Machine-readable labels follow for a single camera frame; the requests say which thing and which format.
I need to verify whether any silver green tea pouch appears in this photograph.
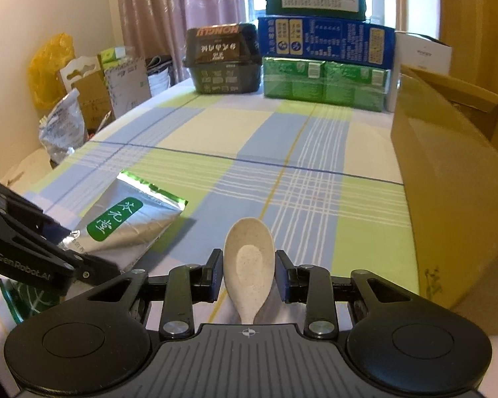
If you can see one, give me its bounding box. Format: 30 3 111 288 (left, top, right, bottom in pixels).
60 170 188 272

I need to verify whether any beige plastic spoon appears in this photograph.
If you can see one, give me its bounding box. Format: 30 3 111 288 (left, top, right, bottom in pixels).
223 218 275 324

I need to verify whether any white medicine box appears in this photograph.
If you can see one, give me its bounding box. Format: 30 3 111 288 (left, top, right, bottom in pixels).
0 279 64 324

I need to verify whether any checkered tablecloth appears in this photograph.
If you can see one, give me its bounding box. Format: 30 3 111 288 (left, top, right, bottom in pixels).
22 81 418 291

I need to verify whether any silver plastic bag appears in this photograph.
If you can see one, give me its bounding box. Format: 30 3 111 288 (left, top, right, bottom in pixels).
38 88 87 165

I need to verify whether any yellow plastic bag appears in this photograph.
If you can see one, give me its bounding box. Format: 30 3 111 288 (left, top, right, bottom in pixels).
27 33 75 115

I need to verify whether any brown cardboard box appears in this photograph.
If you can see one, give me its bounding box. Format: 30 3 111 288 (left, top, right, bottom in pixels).
391 67 498 335

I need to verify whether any green drink carton pack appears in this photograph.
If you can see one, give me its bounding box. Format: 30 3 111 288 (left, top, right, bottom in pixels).
263 57 390 112

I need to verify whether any black instant noodle bowl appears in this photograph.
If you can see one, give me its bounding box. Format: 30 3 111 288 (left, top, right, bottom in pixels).
183 23 262 95

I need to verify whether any blue milk carton box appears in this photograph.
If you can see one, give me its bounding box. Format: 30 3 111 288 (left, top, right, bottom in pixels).
258 15 396 70

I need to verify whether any white box behind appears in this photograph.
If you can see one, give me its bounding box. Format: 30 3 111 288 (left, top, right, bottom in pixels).
387 32 453 112

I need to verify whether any pink curtain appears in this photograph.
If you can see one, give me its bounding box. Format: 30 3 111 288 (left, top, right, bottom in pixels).
118 0 247 83

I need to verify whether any cardboard packaging by wall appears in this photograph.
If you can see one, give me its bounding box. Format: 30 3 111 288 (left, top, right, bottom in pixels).
59 46 151 133

